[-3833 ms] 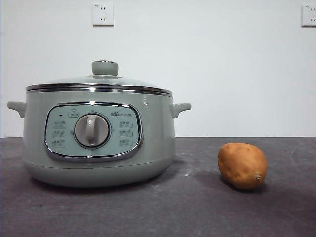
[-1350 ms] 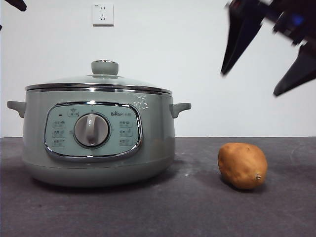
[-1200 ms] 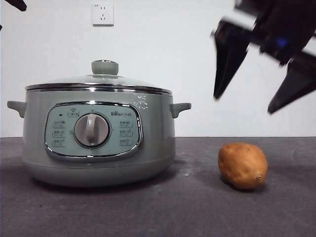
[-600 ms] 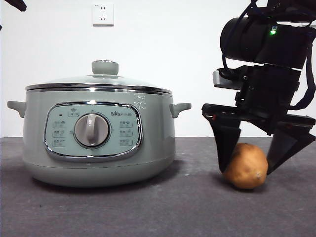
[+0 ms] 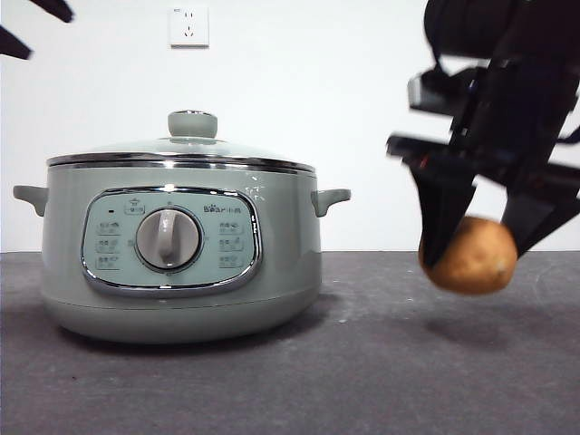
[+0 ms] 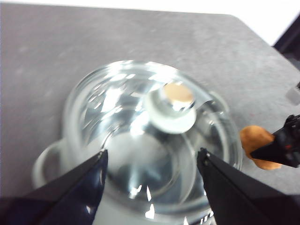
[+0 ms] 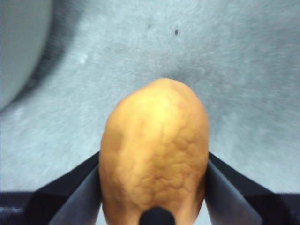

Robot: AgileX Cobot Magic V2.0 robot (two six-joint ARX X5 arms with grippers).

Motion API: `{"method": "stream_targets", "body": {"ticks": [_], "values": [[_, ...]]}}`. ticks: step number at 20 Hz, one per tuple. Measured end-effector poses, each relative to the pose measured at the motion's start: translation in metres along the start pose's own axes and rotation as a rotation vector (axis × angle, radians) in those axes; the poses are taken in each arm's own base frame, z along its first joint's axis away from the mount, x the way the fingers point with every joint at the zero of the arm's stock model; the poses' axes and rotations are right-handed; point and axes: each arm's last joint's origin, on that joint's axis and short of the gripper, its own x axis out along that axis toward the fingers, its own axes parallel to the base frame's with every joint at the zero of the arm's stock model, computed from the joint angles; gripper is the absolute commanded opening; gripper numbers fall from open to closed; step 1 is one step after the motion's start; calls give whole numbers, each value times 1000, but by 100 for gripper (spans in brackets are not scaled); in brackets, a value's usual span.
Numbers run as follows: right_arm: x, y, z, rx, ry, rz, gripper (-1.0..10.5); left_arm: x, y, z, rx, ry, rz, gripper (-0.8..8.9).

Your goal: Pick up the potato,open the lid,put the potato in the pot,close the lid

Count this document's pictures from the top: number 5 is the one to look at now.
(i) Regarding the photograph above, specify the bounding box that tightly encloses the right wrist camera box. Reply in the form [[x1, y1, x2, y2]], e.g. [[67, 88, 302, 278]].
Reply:
[[406, 66, 481, 120]]

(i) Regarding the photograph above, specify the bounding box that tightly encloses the glass lid with green knob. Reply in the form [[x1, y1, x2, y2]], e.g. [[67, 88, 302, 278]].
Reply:
[[46, 110, 316, 169]]

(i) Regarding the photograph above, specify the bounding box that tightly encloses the sage green electric pot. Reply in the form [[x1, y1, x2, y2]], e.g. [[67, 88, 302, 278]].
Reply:
[[12, 160, 353, 344]]

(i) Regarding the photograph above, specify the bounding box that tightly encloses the white wall socket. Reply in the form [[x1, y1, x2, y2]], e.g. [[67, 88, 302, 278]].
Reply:
[[169, 5, 211, 50]]

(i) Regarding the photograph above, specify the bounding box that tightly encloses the brown potato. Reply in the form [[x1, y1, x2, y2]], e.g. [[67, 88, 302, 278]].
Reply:
[[417, 215, 519, 296]]

